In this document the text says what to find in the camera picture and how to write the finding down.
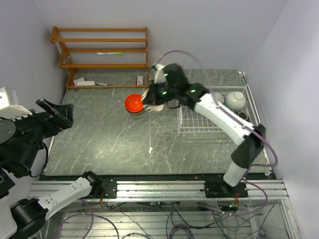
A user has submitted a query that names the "blue patterned white bowl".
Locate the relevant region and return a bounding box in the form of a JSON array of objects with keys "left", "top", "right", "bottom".
[{"left": 214, "top": 93, "right": 224, "bottom": 103}]

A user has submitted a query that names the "white wire dish rack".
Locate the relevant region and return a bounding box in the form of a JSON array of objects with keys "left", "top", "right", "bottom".
[{"left": 177, "top": 84, "right": 261, "bottom": 134}]

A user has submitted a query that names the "red white small box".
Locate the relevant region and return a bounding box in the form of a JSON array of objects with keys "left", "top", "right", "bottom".
[{"left": 136, "top": 76, "right": 144, "bottom": 86}]

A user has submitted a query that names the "aluminium rail frame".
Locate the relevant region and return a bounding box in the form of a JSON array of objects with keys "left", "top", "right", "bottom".
[{"left": 39, "top": 174, "right": 301, "bottom": 239}]

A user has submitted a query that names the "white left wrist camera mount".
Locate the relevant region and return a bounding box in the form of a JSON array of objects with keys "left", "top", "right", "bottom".
[{"left": 0, "top": 88, "right": 33, "bottom": 120}]

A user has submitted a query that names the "white corner bracket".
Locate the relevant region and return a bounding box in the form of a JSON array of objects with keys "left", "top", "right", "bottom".
[{"left": 238, "top": 71, "right": 246, "bottom": 78}]

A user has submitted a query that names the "wooden shelf rack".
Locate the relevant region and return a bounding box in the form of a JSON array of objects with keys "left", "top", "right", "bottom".
[{"left": 50, "top": 26, "right": 150, "bottom": 89}]

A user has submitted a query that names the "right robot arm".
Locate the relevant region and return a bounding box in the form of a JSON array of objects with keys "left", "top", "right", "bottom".
[{"left": 142, "top": 63, "right": 266, "bottom": 197}]

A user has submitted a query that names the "orange bowl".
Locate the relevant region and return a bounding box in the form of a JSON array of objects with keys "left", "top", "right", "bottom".
[{"left": 124, "top": 94, "right": 144, "bottom": 114}]

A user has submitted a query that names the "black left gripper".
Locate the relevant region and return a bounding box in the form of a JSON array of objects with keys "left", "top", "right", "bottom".
[{"left": 1, "top": 96, "right": 75, "bottom": 171}]

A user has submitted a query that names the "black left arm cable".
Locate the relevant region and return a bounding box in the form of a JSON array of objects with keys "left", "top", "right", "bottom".
[{"left": 28, "top": 141, "right": 50, "bottom": 178}]

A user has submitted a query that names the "blue striped white bowl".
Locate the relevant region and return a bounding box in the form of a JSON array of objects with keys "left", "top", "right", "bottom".
[{"left": 141, "top": 89, "right": 164, "bottom": 113}]

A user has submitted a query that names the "white ribbed bowl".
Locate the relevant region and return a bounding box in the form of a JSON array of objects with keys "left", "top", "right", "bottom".
[{"left": 225, "top": 91, "right": 246, "bottom": 112}]

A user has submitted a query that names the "green white pen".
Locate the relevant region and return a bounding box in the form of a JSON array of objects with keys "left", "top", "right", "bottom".
[{"left": 97, "top": 52, "right": 122, "bottom": 55}]

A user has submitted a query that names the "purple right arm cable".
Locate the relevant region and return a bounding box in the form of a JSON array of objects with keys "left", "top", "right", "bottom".
[{"left": 157, "top": 50, "right": 279, "bottom": 217}]

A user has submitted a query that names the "brown bowl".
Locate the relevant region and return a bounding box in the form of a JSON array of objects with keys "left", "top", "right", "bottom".
[{"left": 237, "top": 112, "right": 249, "bottom": 121}]

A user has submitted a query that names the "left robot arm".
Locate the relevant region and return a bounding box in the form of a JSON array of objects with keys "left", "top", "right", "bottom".
[{"left": 0, "top": 99, "right": 104, "bottom": 239}]

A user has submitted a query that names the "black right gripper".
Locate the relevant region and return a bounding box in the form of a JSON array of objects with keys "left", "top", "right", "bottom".
[{"left": 143, "top": 79, "right": 178, "bottom": 107}]

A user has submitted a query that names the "white flat box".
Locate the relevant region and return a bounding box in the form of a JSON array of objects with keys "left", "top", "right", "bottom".
[{"left": 72, "top": 77, "right": 96, "bottom": 87}]

